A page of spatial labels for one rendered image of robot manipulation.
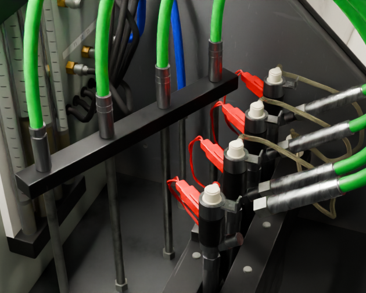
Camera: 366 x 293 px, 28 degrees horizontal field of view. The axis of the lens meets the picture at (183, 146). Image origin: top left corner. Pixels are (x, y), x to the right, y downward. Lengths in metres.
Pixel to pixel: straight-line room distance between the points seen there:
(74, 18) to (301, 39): 0.30
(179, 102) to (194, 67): 0.14
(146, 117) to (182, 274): 0.20
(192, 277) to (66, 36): 0.36
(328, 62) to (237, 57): 0.13
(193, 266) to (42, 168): 0.21
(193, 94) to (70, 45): 0.18
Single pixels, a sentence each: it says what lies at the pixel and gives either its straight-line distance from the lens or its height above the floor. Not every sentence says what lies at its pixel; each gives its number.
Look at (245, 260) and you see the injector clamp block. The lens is 0.88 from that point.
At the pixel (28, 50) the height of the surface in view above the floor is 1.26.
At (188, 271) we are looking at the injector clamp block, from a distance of 0.87.
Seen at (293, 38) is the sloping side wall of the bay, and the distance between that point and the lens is 0.98.
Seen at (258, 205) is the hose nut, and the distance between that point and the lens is 0.73.
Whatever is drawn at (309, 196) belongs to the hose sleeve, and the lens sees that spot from 0.70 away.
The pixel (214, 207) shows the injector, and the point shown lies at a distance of 0.74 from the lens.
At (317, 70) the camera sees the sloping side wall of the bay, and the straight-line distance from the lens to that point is 1.00.
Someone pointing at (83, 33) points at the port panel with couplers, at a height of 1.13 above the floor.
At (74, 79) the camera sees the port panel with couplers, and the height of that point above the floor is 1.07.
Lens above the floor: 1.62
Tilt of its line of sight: 38 degrees down
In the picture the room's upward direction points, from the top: 1 degrees counter-clockwise
